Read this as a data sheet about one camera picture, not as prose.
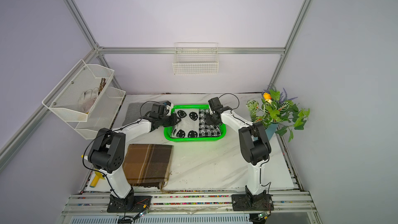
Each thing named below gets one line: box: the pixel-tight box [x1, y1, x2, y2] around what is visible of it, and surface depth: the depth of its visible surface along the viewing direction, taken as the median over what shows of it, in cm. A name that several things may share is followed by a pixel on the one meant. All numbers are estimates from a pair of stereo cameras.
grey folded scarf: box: [122, 102, 153, 126], surface depth 106 cm
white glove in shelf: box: [78, 87, 101, 114], surface depth 79 cm
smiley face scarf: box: [171, 108, 222, 138], surface depth 95 cm
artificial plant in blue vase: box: [246, 84, 311, 143], surface depth 70 cm
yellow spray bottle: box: [89, 168, 106, 188], surface depth 81 cm
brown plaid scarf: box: [122, 143, 174, 190], surface depth 84 cm
